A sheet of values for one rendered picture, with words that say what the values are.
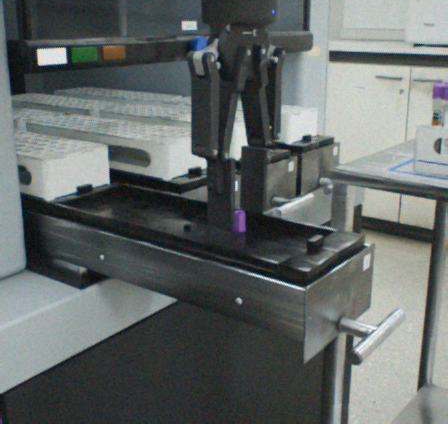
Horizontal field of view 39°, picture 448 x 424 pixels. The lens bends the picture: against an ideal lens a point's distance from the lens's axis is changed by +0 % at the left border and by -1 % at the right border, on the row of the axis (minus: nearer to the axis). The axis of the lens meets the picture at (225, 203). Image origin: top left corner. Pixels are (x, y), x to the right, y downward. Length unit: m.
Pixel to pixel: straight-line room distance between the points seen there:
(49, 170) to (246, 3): 0.30
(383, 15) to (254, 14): 3.12
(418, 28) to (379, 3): 0.78
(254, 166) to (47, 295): 0.26
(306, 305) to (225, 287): 0.08
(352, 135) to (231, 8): 2.54
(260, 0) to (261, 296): 0.27
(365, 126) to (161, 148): 2.32
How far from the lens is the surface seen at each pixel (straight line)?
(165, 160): 0.81
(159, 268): 0.62
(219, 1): 0.60
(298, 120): 1.08
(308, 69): 1.20
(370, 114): 3.06
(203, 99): 0.58
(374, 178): 0.85
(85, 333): 0.72
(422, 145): 0.88
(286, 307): 0.54
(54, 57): 0.71
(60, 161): 0.75
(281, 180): 0.98
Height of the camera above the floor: 1.02
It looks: 16 degrees down
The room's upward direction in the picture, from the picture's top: straight up
